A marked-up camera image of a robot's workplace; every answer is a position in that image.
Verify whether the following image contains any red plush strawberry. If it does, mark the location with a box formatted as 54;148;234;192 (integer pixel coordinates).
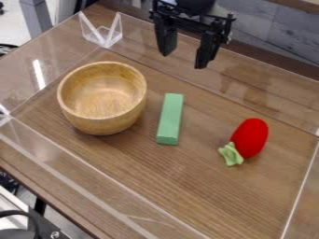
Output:
218;119;270;166

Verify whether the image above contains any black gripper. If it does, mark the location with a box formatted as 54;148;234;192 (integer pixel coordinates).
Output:
150;0;236;69

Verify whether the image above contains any clear acrylic tray wall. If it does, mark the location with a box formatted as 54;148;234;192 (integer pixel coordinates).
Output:
0;14;319;239

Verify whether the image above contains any brown wooden bowl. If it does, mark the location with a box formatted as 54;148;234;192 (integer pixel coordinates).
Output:
57;61;147;135

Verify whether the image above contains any grey metal post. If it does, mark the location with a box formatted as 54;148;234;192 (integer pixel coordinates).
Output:
19;0;53;38

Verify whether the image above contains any clear acrylic corner bracket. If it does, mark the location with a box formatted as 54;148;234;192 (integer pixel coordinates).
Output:
79;11;123;49

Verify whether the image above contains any green foam stick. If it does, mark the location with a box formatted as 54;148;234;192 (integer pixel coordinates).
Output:
157;93;185;146

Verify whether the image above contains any black clamp with bolt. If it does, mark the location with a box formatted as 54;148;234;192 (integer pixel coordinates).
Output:
0;210;73;239

